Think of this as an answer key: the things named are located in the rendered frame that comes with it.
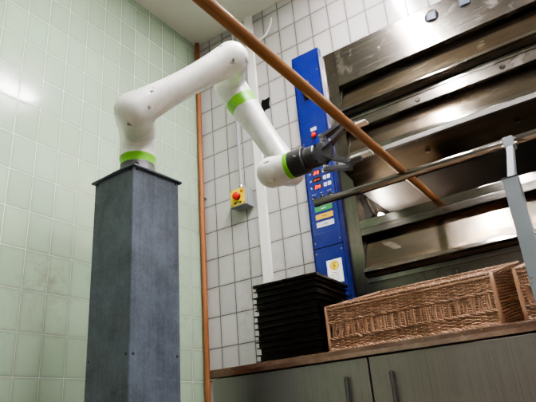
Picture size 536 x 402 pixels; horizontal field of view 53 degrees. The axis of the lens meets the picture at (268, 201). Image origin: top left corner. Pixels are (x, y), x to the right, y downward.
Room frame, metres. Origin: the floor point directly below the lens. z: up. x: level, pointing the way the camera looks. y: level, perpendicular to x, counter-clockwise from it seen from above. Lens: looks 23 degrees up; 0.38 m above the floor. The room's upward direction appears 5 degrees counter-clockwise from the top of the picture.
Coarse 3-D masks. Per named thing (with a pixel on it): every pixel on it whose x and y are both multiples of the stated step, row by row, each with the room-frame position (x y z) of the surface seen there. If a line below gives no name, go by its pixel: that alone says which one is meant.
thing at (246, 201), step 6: (246, 186) 2.47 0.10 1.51; (240, 192) 2.47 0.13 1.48; (246, 192) 2.46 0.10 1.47; (252, 192) 2.51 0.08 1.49; (240, 198) 2.47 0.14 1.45; (246, 198) 2.46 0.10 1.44; (252, 198) 2.50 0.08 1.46; (234, 204) 2.49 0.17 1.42; (240, 204) 2.47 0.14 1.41; (246, 204) 2.47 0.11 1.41; (252, 204) 2.50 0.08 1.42; (234, 210) 2.54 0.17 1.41; (240, 210) 2.54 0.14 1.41
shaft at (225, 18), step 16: (192, 0) 0.82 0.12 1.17; (208, 0) 0.83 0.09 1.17; (224, 16) 0.88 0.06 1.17; (240, 32) 0.93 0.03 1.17; (256, 48) 0.98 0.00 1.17; (272, 64) 1.05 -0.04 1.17; (288, 80) 1.12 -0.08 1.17; (304, 80) 1.15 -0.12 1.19; (320, 96) 1.22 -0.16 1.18; (336, 112) 1.30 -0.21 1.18; (352, 128) 1.39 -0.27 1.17; (368, 144) 1.50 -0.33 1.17; (384, 160) 1.63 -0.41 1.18; (432, 192) 2.00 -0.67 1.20
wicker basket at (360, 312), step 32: (416, 288) 1.60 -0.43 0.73; (448, 288) 1.55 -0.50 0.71; (480, 288) 1.51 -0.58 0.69; (512, 288) 1.70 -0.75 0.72; (352, 320) 1.73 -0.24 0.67; (384, 320) 2.13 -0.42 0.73; (416, 320) 2.05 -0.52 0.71; (448, 320) 1.56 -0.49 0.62; (480, 320) 1.52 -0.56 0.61; (512, 320) 1.59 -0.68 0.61
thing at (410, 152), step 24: (528, 96) 1.67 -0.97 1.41; (456, 120) 1.81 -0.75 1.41; (480, 120) 1.79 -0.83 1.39; (504, 120) 1.79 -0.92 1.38; (528, 120) 1.79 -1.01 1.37; (408, 144) 1.93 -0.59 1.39; (432, 144) 1.93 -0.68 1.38; (456, 144) 1.93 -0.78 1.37; (480, 144) 1.93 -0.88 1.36; (360, 168) 2.10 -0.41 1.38; (384, 168) 2.10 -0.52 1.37; (408, 168) 2.10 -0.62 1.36
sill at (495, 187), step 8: (520, 176) 1.85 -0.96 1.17; (528, 176) 1.84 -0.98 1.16; (488, 184) 1.92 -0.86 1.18; (496, 184) 1.90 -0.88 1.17; (464, 192) 1.97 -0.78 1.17; (472, 192) 1.95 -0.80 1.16; (480, 192) 1.94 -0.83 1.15; (488, 192) 1.92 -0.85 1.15; (432, 200) 2.04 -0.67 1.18; (440, 200) 2.02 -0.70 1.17; (448, 200) 2.00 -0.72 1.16; (456, 200) 1.99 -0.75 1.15; (464, 200) 1.97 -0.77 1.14; (408, 208) 2.09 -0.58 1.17; (416, 208) 2.08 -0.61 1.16; (424, 208) 2.06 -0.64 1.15; (432, 208) 2.04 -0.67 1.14; (376, 216) 2.17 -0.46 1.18; (384, 216) 2.15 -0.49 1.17; (392, 216) 2.13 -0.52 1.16; (400, 216) 2.11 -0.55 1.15; (360, 224) 2.22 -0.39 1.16; (368, 224) 2.19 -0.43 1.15; (376, 224) 2.17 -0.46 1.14
